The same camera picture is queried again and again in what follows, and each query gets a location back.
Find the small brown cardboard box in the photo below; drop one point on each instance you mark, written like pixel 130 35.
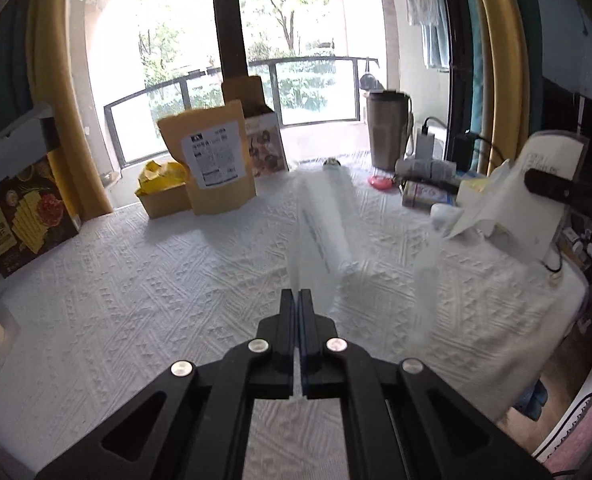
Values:
pixel 163 202

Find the white power bank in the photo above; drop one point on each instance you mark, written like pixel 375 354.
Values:
pixel 443 212

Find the kraft pouch with white label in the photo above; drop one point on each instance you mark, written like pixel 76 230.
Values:
pixel 211 195

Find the white cardboard box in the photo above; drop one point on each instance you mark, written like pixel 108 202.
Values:
pixel 11 135

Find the white power strip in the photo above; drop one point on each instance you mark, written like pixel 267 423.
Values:
pixel 575 247

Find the dark cracker snack box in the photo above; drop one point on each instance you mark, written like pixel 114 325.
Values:
pixel 26 215

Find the black power adapter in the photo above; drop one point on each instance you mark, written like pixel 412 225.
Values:
pixel 466 150

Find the pink cloth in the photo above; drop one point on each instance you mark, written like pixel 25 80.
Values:
pixel 590 450

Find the yellow tissue pack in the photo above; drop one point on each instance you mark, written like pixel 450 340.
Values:
pixel 475 192

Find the white textured tablecloth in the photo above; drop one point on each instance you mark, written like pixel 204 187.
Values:
pixel 151 285

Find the large clear plastic bag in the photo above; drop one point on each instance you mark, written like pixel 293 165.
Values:
pixel 321 230

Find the black glossy object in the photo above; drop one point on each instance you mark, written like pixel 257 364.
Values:
pixel 435 182

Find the white frosted plastic bag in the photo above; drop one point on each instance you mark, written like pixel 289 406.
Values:
pixel 535 220

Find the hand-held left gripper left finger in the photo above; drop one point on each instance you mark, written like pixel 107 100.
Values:
pixel 288 320

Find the plain brown cardboard box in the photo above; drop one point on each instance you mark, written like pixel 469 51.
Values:
pixel 241 92

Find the hanging grey clothes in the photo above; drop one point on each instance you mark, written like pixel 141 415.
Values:
pixel 425 10

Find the yellow curtain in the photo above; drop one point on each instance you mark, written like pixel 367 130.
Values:
pixel 495 60
pixel 61 110

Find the open white food-print carton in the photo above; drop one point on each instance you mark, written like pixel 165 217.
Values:
pixel 266 145

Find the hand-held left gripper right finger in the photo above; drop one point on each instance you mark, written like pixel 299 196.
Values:
pixel 307 320

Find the stainless steel tumbler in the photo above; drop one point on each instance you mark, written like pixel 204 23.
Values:
pixel 388 130

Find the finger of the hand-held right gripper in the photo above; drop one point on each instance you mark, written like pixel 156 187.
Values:
pixel 550 185

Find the yellow plastic bag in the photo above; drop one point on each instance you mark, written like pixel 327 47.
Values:
pixel 158 175

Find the blue cloth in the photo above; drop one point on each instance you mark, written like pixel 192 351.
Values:
pixel 534 400

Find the teal curtain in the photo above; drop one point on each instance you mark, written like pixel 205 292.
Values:
pixel 1 60
pixel 473 35

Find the playing card box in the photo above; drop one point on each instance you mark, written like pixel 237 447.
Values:
pixel 418 195

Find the balcony railing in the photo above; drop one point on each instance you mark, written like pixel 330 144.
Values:
pixel 273 90

